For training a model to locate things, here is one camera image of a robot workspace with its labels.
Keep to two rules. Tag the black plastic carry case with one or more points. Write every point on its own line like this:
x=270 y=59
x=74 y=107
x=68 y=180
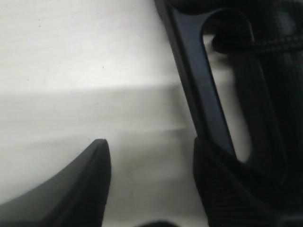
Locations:
x=263 y=40

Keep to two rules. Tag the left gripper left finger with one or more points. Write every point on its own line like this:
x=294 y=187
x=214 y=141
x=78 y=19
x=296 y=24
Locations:
x=74 y=197

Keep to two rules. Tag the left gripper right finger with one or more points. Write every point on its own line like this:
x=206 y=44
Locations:
x=235 y=195

